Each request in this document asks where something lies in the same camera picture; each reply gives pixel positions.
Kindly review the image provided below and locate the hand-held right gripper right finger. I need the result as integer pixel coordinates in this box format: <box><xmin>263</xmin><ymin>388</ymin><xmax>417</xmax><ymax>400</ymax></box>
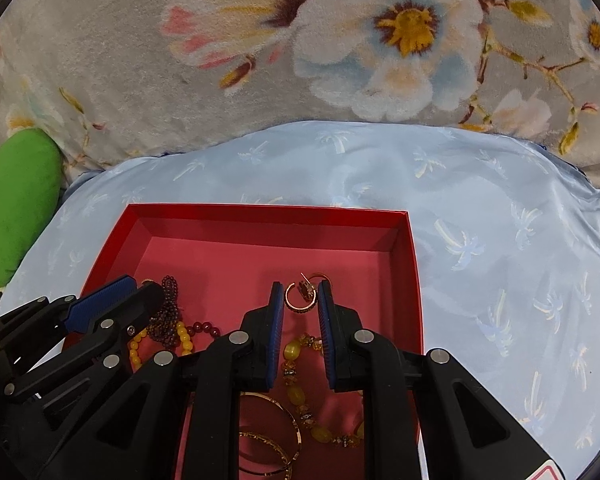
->
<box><xmin>316</xmin><ymin>280</ymin><xmax>566</xmax><ymax>480</ymax></box>

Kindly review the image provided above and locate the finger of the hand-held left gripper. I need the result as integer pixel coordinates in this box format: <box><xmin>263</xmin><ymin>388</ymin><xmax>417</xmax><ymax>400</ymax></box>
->
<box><xmin>0</xmin><ymin>275</ymin><xmax>138</xmax><ymax>361</ymax></box>
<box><xmin>0</xmin><ymin>281</ymin><xmax>165</xmax><ymax>411</ymax></box>

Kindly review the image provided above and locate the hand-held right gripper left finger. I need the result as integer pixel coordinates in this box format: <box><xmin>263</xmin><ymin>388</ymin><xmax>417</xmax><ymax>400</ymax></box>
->
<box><xmin>30</xmin><ymin>281</ymin><xmax>287</xmax><ymax>480</ymax></box>

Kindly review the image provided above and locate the yellow-green chunky bead bracelet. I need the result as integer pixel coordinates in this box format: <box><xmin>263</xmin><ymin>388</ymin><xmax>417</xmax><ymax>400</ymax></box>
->
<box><xmin>278</xmin><ymin>332</ymin><xmax>367</xmax><ymax>450</ymax></box>

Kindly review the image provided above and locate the gold hoop earring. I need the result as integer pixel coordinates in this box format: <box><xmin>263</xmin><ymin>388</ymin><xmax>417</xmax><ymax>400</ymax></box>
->
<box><xmin>285</xmin><ymin>281</ymin><xmax>317</xmax><ymax>314</ymax></box>
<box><xmin>300</xmin><ymin>271</ymin><xmax>332</xmax><ymax>292</ymax></box>

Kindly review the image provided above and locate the garnet small-bead strand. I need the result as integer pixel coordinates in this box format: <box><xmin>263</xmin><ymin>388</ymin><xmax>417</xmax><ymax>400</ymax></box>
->
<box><xmin>147</xmin><ymin>275</ymin><xmax>187</xmax><ymax>348</ymax></box>

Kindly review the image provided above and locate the orange-yellow bead bracelet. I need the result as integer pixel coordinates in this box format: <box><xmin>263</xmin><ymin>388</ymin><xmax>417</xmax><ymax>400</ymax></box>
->
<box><xmin>126</xmin><ymin>321</ymin><xmax>195</xmax><ymax>373</ymax></box>

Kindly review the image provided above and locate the dark red bead bracelet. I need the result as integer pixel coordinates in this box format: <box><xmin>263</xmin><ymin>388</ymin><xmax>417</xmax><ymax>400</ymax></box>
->
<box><xmin>189</xmin><ymin>321</ymin><xmax>222</xmax><ymax>339</ymax></box>

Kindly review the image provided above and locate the red cardboard box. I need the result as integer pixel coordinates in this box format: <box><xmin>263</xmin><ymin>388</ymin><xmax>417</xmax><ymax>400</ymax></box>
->
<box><xmin>77</xmin><ymin>203</ymin><xmax>426</xmax><ymax>480</ymax></box>

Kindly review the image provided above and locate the plain gold bangle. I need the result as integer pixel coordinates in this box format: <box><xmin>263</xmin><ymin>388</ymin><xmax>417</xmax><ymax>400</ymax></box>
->
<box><xmin>239</xmin><ymin>392</ymin><xmax>302</xmax><ymax>463</ymax></box>

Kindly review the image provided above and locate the patterned gold bangle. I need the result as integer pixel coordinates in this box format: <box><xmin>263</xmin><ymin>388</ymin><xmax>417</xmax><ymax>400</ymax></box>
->
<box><xmin>239</xmin><ymin>430</ymin><xmax>294</xmax><ymax>477</ymax></box>

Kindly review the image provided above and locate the green pillow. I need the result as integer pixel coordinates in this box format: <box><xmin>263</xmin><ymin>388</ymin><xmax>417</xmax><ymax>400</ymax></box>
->
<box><xmin>0</xmin><ymin>129</ymin><xmax>63</xmax><ymax>286</ymax></box>

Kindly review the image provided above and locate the grey floral blanket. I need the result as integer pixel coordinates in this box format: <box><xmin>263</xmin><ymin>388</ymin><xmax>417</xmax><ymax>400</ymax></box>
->
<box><xmin>0</xmin><ymin>0</ymin><xmax>600</xmax><ymax>181</ymax></box>

